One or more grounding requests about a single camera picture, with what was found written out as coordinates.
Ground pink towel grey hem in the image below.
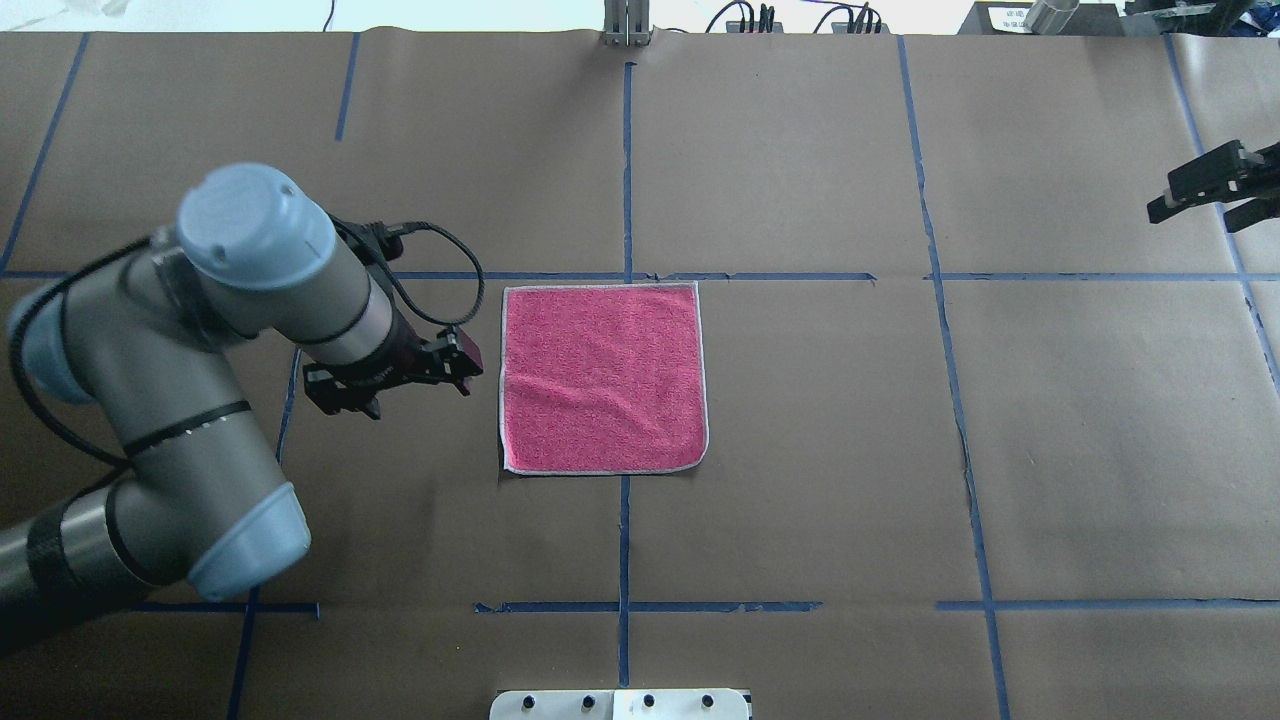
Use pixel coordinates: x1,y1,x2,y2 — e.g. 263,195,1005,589
498,283,710,477

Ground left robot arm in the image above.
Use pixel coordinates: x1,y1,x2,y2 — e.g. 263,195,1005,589
3,163,486,655

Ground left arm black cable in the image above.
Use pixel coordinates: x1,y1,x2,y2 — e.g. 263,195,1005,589
330,215,486,329

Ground aluminium frame post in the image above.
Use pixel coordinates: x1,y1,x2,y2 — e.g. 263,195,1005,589
600,0,653,47

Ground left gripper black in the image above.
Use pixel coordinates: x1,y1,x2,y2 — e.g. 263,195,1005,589
303,325,484,421

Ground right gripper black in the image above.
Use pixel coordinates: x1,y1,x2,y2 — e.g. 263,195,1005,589
1146,140,1280,234

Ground white mounting plate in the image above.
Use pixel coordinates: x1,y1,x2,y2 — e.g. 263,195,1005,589
488,688,754,719

